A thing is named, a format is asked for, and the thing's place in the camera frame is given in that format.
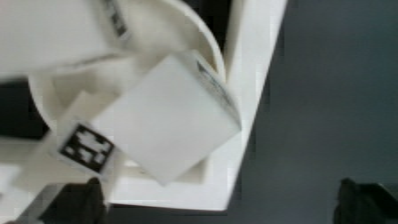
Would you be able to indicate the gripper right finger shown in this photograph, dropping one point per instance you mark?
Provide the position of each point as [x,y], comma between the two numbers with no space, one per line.
[366,203]

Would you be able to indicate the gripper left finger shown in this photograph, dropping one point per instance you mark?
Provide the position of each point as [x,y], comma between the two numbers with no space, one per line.
[68,204]

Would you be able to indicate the white stool leg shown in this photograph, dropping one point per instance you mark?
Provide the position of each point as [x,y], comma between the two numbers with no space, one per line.
[76,154]
[172,118]
[57,31]

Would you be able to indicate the white U-shaped fence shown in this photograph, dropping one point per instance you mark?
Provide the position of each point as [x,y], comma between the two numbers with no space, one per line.
[254,20]

